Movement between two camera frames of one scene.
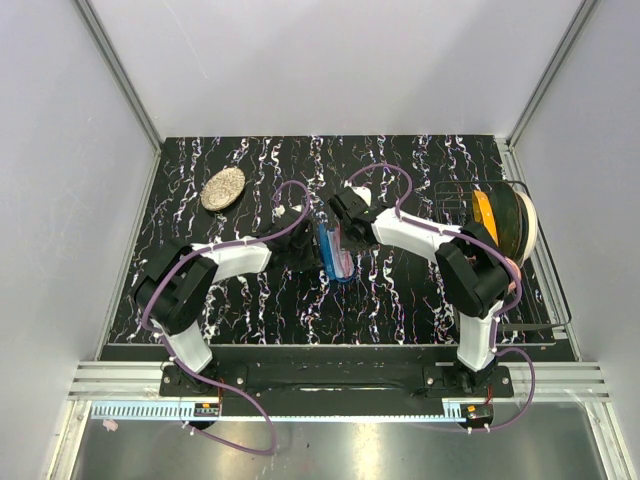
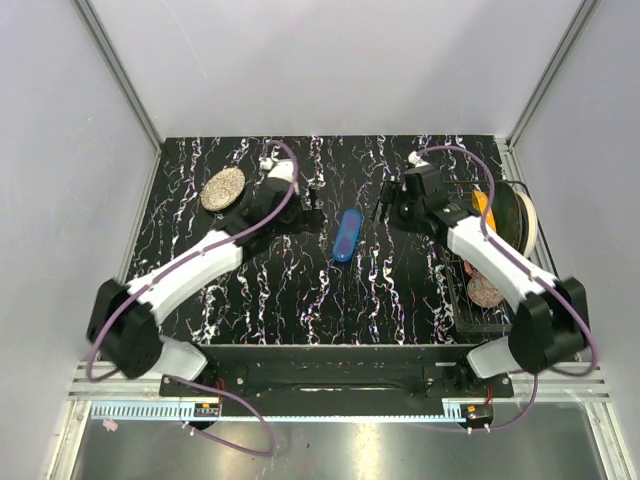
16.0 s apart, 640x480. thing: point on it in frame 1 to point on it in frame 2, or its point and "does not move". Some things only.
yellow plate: x=483 y=213 does not move
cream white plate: x=534 y=227 does not move
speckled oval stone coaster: x=222 y=189 does not move
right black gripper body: x=345 y=226 to x=405 y=211
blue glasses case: x=327 y=246 to x=347 y=235
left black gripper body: x=304 y=254 to x=294 y=220
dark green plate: x=509 y=214 does not move
